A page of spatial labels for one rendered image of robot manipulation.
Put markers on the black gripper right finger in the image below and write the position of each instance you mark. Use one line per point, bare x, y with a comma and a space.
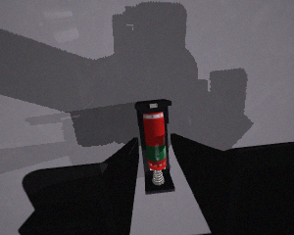
214, 176

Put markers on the red cylindrical battery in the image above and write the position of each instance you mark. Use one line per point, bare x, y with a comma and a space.
154, 129

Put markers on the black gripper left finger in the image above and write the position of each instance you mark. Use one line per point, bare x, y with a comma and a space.
111, 182

